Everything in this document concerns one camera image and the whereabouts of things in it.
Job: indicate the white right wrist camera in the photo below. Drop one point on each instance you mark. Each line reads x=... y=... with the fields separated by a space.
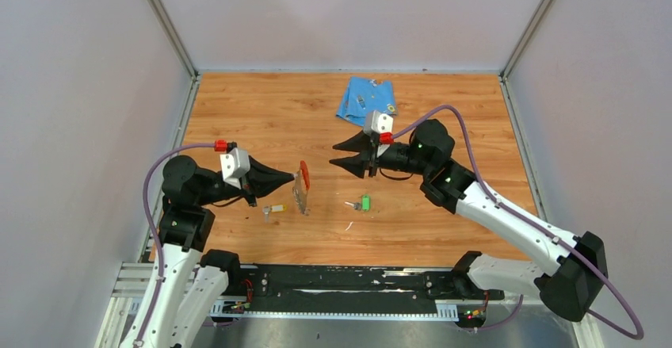
x=377 y=122

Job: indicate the metal keyring plate with spring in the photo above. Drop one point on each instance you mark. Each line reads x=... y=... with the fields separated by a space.
x=301 y=188

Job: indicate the blue folded cloth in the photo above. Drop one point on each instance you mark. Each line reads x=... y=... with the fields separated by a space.
x=364 y=95

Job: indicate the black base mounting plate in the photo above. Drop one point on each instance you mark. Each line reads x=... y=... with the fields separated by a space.
x=354 y=290

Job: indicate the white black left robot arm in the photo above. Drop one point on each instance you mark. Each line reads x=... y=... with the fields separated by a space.
x=187 y=278

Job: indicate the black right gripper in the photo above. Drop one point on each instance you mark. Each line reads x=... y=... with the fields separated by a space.
x=358 y=143

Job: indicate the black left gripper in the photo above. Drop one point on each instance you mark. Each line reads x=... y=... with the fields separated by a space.
x=261 y=180

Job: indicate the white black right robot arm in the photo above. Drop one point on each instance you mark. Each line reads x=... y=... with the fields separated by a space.
x=565 y=271

